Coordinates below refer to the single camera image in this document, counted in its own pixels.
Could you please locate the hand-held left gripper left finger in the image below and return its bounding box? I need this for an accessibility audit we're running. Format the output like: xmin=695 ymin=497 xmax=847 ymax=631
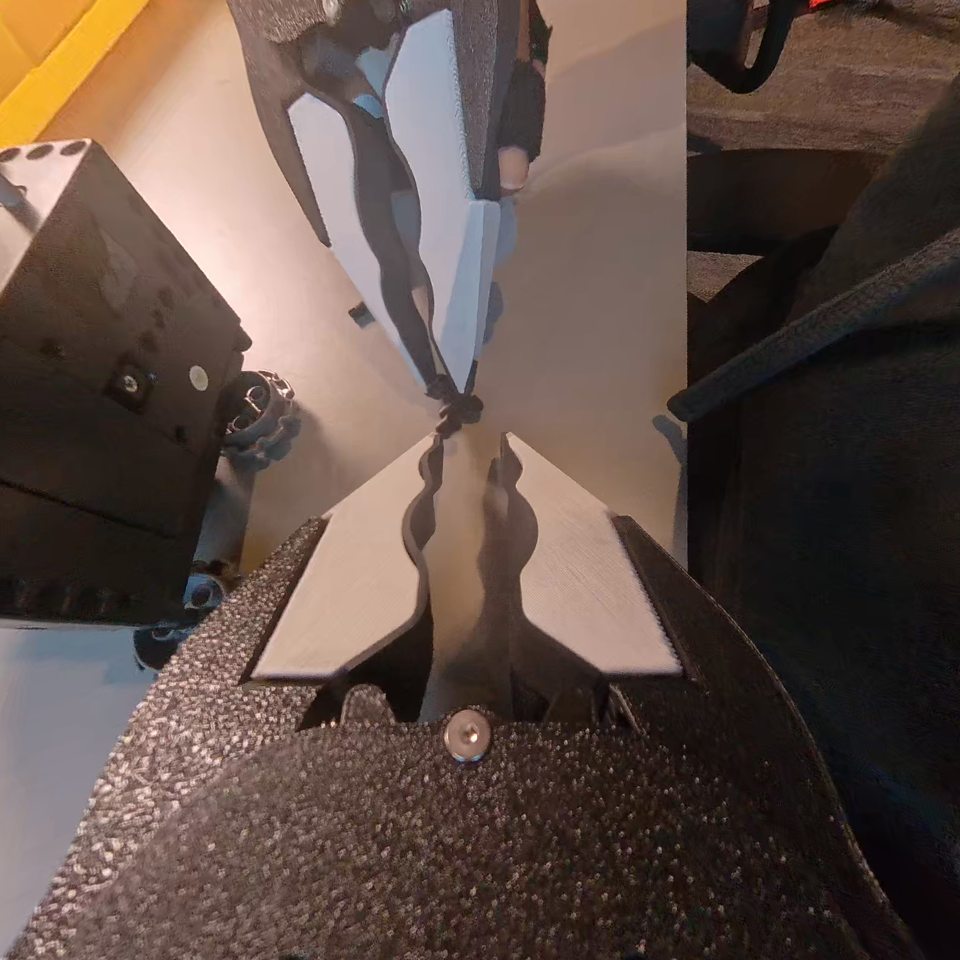
xmin=252 ymin=435 xmax=448 ymax=687

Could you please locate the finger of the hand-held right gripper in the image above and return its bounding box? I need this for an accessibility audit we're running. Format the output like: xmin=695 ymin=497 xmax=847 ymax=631
xmin=383 ymin=6 xmax=504 ymax=397
xmin=285 ymin=90 xmax=451 ymax=394

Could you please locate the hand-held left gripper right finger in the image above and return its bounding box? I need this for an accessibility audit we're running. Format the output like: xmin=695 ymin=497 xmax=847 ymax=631
xmin=483 ymin=432 xmax=684 ymax=706

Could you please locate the yellow toy brick vehicle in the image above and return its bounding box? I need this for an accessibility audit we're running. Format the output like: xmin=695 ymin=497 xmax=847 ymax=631
xmin=0 ymin=135 xmax=301 ymax=672

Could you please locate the grey desk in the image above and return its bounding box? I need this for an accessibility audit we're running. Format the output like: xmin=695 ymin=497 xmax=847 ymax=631
xmin=0 ymin=0 xmax=691 ymax=960

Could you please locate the person's right hand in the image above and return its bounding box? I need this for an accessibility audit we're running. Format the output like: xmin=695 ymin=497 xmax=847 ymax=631
xmin=500 ymin=0 xmax=553 ymax=196

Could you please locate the yellow plastic bin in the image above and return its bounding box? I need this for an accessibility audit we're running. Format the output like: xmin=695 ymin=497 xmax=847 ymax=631
xmin=0 ymin=0 xmax=151 ymax=148

